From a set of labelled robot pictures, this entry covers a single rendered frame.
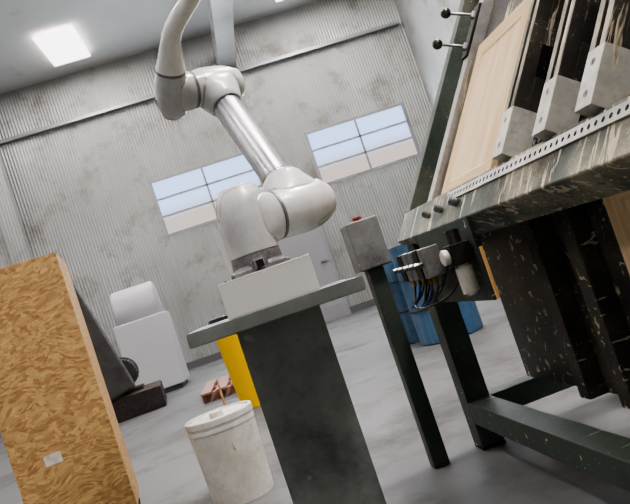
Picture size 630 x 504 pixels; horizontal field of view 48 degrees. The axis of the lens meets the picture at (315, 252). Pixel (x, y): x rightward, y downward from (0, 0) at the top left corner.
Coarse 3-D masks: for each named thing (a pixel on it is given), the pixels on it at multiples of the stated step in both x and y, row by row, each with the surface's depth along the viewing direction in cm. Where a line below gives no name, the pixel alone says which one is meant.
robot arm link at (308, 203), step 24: (192, 72) 246; (216, 72) 248; (240, 72) 256; (216, 96) 244; (240, 96) 250; (240, 120) 239; (240, 144) 237; (264, 144) 234; (264, 168) 230; (288, 168) 225; (288, 192) 218; (312, 192) 221; (288, 216) 215; (312, 216) 220
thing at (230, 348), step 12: (228, 336) 540; (228, 348) 542; (240, 348) 539; (228, 360) 546; (240, 360) 540; (228, 372) 554; (240, 372) 541; (240, 384) 543; (252, 384) 539; (240, 396) 547; (252, 396) 540
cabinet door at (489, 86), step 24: (528, 0) 204; (504, 24) 221; (480, 48) 241; (504, 48) 215; (480, 72) 234; (504, 72) 208; (480, 96) 226; (504, 96) 200; (480, 120) 218; (456, 144) 236; (480, 144) 211; (456, 168) 229; (480, 168) 203
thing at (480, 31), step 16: (480, 0) 252; (480, 16) 248; (480, 32) 247; (464, 64) 248; (464, 80) 245; (464, 96) 244; (448, 128) 244; (448, 144) 242; (448, 160) 242; (432, 192) 241
